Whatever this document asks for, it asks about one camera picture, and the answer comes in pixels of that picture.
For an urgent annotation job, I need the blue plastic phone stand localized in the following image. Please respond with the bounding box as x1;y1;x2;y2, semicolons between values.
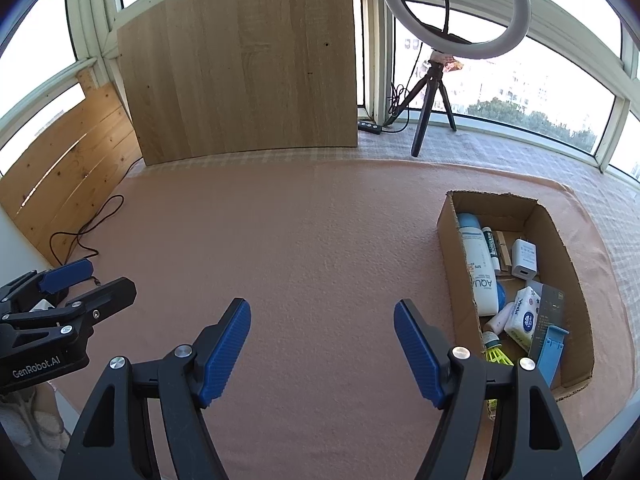
537;325;570;388

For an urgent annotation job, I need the dark grey card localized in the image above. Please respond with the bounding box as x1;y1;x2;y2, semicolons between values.
527;282;567;361

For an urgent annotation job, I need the white charger plug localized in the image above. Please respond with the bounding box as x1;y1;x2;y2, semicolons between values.
510;237;540;281

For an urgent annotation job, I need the wooden clothespin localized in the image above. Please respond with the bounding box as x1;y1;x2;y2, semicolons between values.
492;230;513;273

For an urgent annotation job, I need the large wooden board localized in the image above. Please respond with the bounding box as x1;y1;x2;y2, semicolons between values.
116;0;360;166

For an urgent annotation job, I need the white bottle with blue cap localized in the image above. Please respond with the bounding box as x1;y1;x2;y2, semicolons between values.
457;212;501;317

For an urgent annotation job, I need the yellow shuttlecock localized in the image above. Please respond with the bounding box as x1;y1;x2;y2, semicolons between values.
481;331;515;418

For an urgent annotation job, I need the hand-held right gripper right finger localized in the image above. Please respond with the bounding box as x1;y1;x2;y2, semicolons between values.
393;299;583;480

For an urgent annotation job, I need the person's left hand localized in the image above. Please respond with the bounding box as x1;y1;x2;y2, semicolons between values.
0;382;71;453

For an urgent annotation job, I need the white window frame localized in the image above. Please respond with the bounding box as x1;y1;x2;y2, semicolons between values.
0;0;640;181

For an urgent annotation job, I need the pink white tube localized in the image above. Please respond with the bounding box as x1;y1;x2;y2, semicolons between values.
485;302;516;333

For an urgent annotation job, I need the thin black cable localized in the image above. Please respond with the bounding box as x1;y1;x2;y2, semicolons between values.
49;195;125;271

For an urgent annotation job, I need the ring light cable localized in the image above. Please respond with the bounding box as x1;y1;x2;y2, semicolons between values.
385;15;426;133

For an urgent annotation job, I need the patterned tissue pack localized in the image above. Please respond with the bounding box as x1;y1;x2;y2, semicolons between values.
504;286;543;351

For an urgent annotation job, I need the checked cloth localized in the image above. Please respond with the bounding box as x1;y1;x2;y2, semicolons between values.
300;122;640;311

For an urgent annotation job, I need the slatted wooden panel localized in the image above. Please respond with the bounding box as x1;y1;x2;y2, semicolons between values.
0;69;143;265

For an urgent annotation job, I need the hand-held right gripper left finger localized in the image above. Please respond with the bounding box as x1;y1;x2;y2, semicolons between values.
59;298;252;480

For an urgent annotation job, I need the cardboard box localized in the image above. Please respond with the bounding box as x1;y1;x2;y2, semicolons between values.
437;190;596;403

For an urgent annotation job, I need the white and green lip balm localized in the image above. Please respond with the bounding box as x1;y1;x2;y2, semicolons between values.
481;227;501;273

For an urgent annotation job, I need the white ring light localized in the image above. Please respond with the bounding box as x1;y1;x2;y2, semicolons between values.
380;0;532;60

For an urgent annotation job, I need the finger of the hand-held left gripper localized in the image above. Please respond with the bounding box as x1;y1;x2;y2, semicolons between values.
4;276;137;336
0;259;94;306

